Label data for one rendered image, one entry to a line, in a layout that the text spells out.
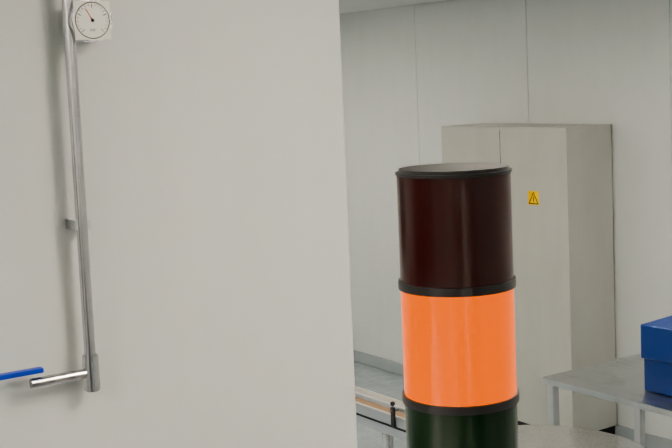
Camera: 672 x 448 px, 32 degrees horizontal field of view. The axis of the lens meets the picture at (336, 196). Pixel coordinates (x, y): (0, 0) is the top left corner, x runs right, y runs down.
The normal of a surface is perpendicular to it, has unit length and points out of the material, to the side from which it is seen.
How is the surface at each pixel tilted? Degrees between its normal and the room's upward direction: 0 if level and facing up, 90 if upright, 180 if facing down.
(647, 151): 90
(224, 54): 90
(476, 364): 90
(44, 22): 90
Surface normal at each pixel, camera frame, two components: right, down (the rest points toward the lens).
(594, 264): 0.57, 0.06
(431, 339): -0.54, 0.11
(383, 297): -0.82, 0.09
